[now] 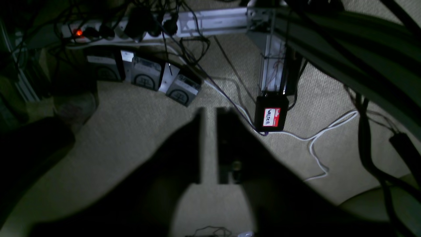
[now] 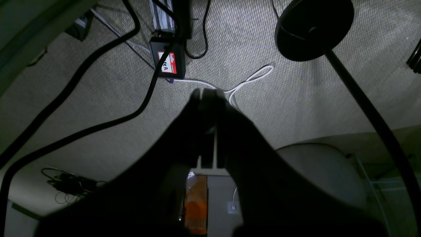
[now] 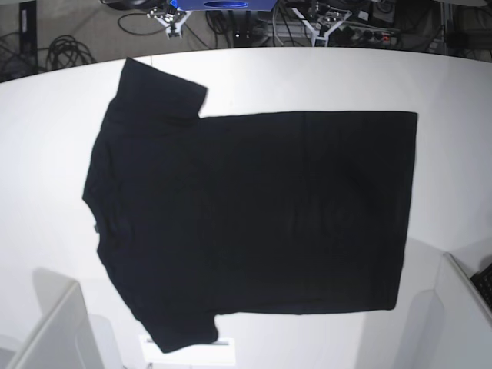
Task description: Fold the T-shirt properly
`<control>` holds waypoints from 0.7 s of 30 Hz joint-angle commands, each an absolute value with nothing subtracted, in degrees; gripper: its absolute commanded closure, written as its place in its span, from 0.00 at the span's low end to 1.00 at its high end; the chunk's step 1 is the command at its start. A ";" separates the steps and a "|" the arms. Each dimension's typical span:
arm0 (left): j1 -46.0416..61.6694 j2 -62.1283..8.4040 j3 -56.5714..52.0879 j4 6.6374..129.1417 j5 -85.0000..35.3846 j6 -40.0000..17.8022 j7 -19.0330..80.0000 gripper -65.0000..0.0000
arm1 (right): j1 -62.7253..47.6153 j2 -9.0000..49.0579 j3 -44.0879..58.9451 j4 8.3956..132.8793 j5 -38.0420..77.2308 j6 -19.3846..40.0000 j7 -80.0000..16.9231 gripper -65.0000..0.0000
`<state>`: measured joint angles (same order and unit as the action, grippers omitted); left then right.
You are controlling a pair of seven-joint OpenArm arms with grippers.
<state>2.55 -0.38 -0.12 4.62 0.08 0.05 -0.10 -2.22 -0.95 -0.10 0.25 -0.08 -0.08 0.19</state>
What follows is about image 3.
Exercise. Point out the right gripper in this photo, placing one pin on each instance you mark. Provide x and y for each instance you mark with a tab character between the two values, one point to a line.
171	19

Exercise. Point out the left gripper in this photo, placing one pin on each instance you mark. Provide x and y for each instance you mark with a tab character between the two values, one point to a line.
319	28

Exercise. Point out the black T-shirt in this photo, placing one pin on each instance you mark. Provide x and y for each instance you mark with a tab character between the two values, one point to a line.
302	212

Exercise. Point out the blue box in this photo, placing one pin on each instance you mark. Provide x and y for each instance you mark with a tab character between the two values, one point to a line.
209	5

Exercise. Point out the black keyboard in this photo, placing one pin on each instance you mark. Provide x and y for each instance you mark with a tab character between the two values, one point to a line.
482	282

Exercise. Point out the white partition panel right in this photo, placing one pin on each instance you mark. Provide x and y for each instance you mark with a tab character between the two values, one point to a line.
448	326

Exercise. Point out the white partition panel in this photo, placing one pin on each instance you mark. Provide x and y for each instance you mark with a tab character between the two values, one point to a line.
63	337
448	326

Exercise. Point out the white partition panel left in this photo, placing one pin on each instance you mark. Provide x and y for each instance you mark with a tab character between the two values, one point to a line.
63	337

